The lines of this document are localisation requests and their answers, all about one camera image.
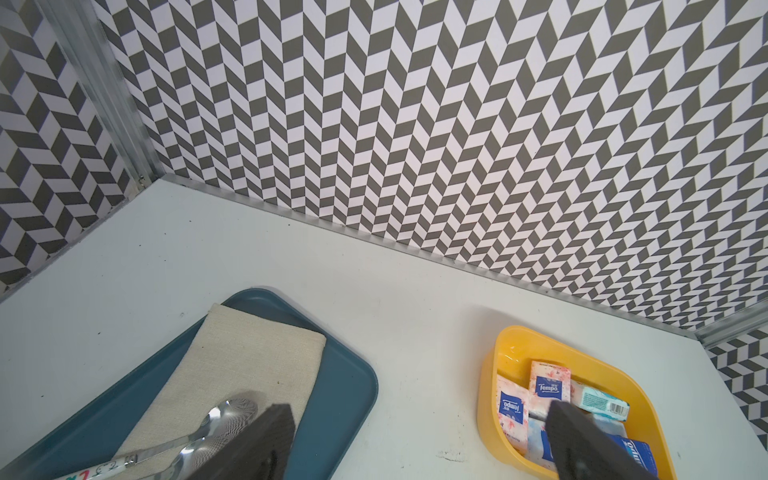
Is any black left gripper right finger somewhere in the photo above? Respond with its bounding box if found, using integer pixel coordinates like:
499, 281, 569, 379
545, 401, 655, 480

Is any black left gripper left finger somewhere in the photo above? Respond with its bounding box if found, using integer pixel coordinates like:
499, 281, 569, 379
187, 404, 296, 480

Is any pink floral Tempo tissue pack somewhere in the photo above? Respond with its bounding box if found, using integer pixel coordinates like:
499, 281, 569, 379
496, 375, 529, 454
529, 360, 572, 420

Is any yellow plastic storage box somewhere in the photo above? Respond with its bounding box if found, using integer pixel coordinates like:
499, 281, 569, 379
477, 326, 677, 479

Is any mint green tissue pack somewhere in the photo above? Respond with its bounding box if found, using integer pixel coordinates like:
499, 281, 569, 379
570, 380, 630, 422

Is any dark blue Tempo tissue pack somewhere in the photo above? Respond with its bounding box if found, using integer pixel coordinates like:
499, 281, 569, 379
539, 429, 658, 479

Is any beige linen cloth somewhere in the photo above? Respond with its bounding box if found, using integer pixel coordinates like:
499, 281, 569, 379
118, 304, 326, 455

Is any teal plastic tray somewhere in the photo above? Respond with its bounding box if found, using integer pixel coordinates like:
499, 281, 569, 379
1, 323, 379, 479

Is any metal spoon white handle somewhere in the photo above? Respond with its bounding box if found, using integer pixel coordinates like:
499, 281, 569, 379
57, 391, 259, 480

